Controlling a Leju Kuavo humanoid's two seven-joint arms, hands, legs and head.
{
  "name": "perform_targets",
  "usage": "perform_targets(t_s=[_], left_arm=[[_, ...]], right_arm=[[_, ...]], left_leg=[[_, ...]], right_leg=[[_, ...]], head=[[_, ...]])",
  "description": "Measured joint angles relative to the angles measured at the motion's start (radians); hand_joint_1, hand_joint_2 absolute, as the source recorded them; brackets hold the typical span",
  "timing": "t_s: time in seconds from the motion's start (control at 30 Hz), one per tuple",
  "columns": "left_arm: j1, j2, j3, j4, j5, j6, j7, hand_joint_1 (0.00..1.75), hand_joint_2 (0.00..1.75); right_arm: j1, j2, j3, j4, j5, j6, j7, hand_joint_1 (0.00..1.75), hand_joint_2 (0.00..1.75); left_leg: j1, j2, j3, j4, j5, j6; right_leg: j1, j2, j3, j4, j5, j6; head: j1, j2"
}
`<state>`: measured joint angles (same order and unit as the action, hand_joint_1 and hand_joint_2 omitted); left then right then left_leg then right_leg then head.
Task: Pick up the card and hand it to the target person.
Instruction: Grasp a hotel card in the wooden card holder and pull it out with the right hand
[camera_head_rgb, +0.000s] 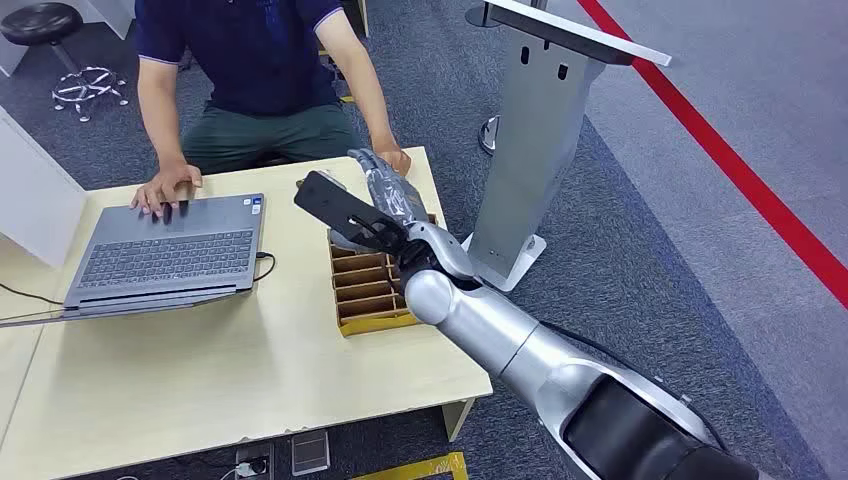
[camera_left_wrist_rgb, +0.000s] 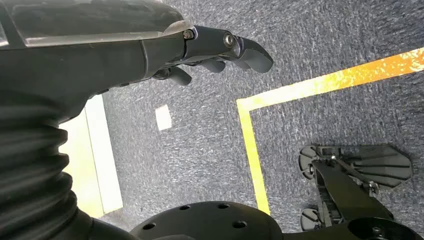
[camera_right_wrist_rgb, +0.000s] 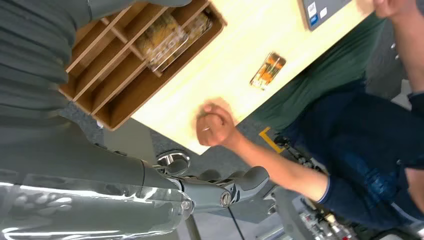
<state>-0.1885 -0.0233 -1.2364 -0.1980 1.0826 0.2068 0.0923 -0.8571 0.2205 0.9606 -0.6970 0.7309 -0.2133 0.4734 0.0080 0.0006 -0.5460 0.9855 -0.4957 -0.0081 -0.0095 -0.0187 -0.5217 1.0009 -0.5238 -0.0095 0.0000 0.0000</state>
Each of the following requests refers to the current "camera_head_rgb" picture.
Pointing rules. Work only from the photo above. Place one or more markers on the round chrome floor base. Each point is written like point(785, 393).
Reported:
point(489, 136)

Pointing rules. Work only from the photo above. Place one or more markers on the printed brown card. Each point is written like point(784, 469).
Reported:
point(334, 179)

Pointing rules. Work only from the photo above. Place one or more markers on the silver kiosk stand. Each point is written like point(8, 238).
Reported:
point(536, 146)

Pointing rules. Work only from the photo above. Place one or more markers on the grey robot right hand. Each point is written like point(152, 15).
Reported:
point(391, 192)

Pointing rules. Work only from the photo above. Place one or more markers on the black stool with chrome base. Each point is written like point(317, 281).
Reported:
point(46, 26)

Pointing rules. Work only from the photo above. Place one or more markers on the black floor power socket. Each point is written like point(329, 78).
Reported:
point(255, 464)

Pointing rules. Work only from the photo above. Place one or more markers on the white partition panel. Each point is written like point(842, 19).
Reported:
point(33, 192)

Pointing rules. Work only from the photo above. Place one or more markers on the person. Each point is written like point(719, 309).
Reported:
point(265, 60)

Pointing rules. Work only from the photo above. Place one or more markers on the person's left hand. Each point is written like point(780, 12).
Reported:
point(397, 159)

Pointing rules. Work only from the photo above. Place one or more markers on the person's left forearm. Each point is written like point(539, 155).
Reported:
point(368, 99)

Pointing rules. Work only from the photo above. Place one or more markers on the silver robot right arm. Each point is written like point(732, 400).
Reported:
point(503, 331)

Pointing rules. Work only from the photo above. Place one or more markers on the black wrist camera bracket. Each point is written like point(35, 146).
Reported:
point(331, 202)

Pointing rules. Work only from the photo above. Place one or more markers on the grey floor box cover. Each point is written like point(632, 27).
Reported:
point(310, 452)

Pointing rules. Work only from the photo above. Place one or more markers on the person's right forearm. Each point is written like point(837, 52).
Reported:
point(166, 132)

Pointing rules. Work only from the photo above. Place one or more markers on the person's right hand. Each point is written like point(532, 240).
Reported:
point(166, 185)

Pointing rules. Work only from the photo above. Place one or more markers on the yellow floor tape strip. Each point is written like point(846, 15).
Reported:
point(424, 469)

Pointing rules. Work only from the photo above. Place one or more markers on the grey laptop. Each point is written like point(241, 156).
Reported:
point(166, 255)

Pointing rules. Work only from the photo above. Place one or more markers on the dark round floor base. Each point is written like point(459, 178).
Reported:
point(480, 16)

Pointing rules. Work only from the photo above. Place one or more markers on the brown slotted card box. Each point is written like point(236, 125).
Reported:
point(364, 291)

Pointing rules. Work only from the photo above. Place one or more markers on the red floor tape line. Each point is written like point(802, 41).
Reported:
point(729, 159)

